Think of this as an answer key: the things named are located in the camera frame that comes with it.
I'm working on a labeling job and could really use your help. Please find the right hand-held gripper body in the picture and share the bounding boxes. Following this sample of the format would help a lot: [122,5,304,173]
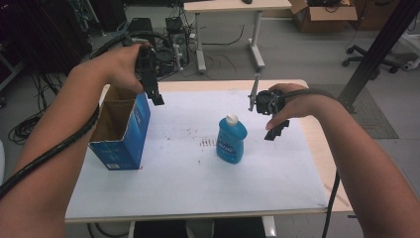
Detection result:
[248,72,287,117]

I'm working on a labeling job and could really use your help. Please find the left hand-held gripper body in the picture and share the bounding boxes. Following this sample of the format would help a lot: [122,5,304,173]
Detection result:
[134,45,160,95]

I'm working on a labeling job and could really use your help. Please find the blue cardboard box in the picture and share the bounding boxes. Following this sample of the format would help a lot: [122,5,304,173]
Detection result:
[88,84,152,172]

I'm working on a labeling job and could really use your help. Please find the blue bottle with white cap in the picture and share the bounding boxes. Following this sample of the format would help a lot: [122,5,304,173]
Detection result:
[216,112,249,166]

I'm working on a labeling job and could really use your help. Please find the person's right hand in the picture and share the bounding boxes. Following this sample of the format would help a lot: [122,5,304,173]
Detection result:
[265,82,331,131]

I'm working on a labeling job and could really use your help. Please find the person's left hand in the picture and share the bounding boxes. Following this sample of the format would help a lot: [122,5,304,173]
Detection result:
[70,43,153,100]

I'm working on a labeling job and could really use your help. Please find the computer tower with fan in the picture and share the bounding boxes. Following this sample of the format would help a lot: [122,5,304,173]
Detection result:
[127,16,191,78]

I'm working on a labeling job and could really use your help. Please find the white table mat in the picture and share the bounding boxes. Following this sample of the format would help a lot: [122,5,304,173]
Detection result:
[65,89,330,220]

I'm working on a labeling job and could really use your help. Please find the grey floor mat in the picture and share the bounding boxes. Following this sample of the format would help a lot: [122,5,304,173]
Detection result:
[308,83,400,140]

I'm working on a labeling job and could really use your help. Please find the open brown cardboard box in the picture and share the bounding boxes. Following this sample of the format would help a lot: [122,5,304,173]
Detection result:
[288,0,359,34]

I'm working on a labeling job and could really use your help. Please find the white-legged wooden desk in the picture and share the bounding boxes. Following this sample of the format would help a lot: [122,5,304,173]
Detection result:
[183,0,293,74]

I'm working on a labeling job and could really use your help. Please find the person's dark pants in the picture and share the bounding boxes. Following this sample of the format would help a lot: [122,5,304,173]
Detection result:
[133,217,266,238]

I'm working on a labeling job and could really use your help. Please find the black office chair base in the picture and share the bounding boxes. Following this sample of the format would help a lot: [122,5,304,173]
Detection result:
[342,44,401,74]

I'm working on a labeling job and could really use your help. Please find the black metal stand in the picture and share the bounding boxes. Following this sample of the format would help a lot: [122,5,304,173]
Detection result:
[336,0,420,115]

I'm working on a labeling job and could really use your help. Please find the black smooth cable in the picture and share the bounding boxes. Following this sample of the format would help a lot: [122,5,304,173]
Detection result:
[280,88,352,238]

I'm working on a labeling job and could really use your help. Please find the black spiral cable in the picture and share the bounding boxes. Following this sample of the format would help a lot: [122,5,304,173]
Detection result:
[0,31,171,199]

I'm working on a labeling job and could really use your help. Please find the bundle of black floor cables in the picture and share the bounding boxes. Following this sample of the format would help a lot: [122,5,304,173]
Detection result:
[8,72,67,146]

